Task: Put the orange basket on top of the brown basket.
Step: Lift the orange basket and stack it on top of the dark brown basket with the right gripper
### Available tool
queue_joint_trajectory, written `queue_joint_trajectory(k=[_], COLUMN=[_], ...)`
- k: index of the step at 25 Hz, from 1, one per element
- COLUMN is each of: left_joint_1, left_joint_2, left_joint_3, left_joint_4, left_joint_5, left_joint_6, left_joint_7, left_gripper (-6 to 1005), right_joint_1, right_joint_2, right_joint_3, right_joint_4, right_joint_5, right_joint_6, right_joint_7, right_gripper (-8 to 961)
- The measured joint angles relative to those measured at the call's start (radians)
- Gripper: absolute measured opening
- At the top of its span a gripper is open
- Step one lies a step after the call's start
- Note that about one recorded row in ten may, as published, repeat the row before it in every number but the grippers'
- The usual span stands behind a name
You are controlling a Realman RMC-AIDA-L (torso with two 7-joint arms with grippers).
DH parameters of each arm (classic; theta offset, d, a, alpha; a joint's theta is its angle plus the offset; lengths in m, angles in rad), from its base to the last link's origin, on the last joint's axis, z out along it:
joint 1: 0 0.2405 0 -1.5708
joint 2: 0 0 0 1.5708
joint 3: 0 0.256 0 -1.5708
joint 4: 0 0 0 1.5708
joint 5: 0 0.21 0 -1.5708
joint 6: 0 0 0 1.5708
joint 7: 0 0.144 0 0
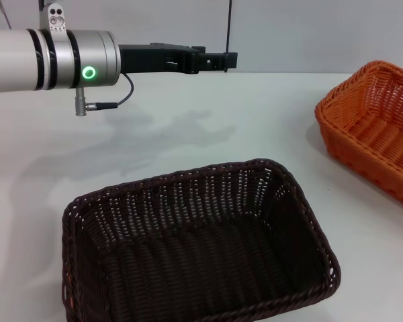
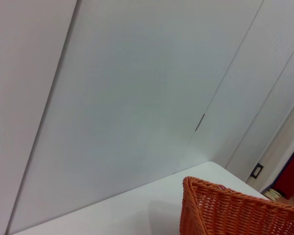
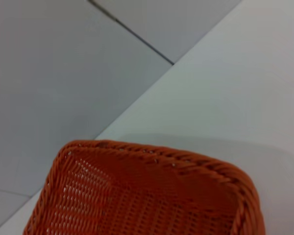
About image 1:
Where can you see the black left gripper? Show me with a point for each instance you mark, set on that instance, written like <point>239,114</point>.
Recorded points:
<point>147,58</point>

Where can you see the orange woven basket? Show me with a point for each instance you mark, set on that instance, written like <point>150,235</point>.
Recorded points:
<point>372,134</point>

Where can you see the dark brown woven basket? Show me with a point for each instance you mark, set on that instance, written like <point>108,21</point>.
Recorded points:
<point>201,255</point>

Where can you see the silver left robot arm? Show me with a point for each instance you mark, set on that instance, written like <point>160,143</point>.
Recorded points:
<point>37,60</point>

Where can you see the silver camera mount bracket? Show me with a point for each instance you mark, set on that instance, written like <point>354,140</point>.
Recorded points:
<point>55,18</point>

